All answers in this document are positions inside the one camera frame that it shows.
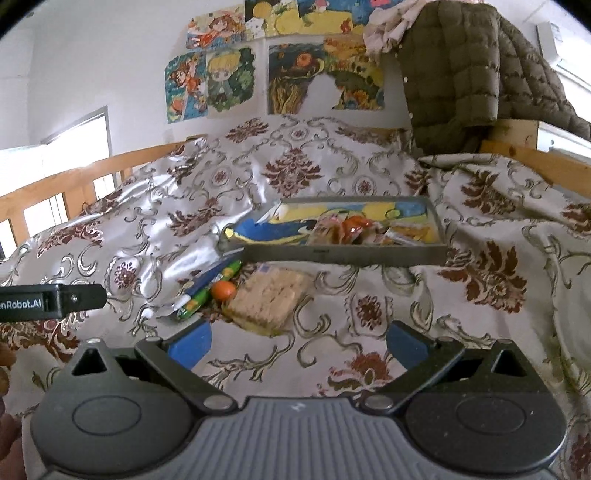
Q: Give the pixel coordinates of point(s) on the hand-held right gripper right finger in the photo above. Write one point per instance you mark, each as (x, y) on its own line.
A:
(406, 344)

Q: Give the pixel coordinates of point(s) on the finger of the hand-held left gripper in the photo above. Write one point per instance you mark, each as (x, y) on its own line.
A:
(85, 297)

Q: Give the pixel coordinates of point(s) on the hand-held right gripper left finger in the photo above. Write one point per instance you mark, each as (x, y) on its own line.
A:
(189, 344)

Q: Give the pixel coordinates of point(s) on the green snack stick packet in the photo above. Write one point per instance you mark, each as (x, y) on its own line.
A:
(203, 297)

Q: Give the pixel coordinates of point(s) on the small orange fruit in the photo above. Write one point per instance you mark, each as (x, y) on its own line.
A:
(223, 290)

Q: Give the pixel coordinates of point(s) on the blue snack packet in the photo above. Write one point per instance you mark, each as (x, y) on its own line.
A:
(210, 277)

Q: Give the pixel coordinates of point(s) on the clear packet of crackers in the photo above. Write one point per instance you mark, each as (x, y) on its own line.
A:
(270, 297)

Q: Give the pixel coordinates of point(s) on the grey tray with cartoon liner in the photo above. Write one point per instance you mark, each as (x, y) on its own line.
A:
(341, 254)

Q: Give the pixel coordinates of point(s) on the yellow snack packet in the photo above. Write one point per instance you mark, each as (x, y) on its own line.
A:
(406, 233)

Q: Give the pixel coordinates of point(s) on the red orange snack packet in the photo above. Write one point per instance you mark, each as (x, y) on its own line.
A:
(355, 227)

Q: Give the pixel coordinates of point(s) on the clear printed snack packet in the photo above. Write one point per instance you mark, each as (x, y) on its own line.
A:
(325, 233)

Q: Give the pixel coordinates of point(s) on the person's left hand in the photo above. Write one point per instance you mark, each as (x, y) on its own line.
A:
(4, 369)

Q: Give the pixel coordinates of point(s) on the window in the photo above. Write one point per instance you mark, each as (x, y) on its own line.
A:
(51, 152)

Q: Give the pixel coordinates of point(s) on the floral printed blanket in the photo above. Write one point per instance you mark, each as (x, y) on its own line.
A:
(323, 170)

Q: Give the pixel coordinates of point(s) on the orange-haired cartoon figure poster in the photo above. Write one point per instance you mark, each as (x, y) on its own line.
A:
(184, 87)

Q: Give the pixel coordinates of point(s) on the white metal panel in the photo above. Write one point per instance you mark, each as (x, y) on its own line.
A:
(565, 138)

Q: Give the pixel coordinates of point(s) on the blond cartoon figure poster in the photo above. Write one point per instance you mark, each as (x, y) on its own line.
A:
(231, 78)

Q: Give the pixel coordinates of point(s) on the olive quilted puffer jacket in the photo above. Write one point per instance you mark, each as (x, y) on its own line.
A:
(475, 78)

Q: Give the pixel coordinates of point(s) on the small orange-haired figure poster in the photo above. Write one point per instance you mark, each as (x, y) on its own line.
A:
(214, 25)

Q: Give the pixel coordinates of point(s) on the pink floral cloth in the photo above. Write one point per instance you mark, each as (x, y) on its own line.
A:
(385, 25)

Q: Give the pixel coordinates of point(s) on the white air conditioner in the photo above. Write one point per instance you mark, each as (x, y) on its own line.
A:
(563, 50)

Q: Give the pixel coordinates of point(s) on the autumn painting wall poster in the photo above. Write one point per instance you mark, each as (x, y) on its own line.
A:
(295, 78)

